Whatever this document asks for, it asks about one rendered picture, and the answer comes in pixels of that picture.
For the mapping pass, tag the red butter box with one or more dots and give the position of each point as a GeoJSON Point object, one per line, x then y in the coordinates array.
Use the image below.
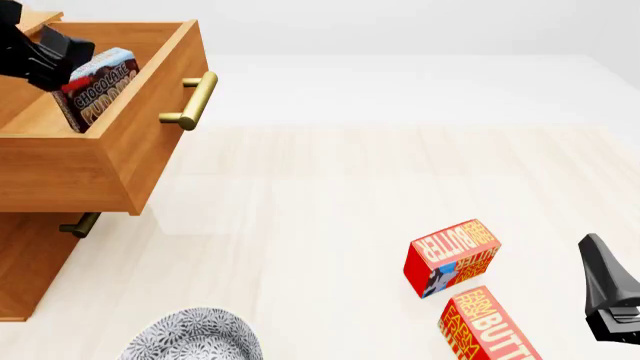
{"type": "Point", "coordinates": [492, 330]}
{"type": "Point", "coordinates": [450, 255]}

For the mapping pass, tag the chocolate pudding box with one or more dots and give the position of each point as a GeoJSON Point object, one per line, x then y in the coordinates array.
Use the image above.
{"type": "Point", "coordinates": [102, 90]}

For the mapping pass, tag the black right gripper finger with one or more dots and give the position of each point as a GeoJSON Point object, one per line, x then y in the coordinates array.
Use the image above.
{"type": "Point", "coordinates": [602, 273]}

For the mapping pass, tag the wooden cabinet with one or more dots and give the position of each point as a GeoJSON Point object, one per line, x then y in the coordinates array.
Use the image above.
{"type": "Point", "coordinates": [30, 262]}

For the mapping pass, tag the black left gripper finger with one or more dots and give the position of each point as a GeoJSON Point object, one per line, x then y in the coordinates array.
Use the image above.
{"type": "Point", "coordinates": [75, 48]}

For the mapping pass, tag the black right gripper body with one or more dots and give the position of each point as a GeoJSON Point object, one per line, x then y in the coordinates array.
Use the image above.
{"type": "Point", "coordinates": [617, 322]}

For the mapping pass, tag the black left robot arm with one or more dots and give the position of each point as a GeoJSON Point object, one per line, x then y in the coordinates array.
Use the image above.
{"type": "Point", "coordinates": [9, 13]}

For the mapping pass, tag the patterned grey bowl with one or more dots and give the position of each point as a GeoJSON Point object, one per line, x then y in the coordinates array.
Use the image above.
{"type": "Point", "coordinates": [195, 337]}

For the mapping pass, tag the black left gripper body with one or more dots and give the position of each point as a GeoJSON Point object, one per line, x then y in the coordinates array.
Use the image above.
{"type": "Point", "coordinates": [35, 62]}

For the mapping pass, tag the wooden drawer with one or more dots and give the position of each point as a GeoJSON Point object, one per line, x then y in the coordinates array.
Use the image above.
{"type": "Point", "coordinates": [65, 172]}

